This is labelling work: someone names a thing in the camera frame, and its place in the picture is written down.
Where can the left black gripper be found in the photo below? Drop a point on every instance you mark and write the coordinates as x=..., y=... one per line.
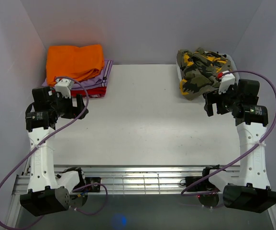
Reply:
x=73, y=111

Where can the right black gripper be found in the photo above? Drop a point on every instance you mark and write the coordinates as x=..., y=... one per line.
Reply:
x=214, y=97

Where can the camouflage trousers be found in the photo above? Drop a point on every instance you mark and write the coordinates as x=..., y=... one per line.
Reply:
x=199, y=71

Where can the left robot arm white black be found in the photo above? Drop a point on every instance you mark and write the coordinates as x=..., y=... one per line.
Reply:
x=46, y=192

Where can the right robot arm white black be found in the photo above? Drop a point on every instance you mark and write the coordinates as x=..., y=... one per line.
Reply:
x=251, y=191

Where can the red folded trousers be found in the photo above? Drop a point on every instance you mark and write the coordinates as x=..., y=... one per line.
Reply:
x=98, y=92

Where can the purple folded trousers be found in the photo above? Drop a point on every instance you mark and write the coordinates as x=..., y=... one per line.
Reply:
x=99, y=81

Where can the orange folded trousers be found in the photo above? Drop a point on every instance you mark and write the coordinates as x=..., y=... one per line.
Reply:
x=79, y=63

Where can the white plastic basket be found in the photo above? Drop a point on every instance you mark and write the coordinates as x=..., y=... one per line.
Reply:
x=233, y=67

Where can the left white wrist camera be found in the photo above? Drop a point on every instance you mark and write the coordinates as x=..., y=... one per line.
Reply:
x=64, y=87

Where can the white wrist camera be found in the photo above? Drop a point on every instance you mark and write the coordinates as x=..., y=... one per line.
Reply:
x=64, y=87
x=227, y=79

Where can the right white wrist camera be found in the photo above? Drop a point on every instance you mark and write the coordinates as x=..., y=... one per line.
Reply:
x=227, y=79

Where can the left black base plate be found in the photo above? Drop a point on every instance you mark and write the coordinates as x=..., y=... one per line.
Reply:
x=94, y=181

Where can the aluminium mounting rail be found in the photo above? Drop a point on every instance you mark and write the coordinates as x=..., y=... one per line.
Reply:
x=132, y=180

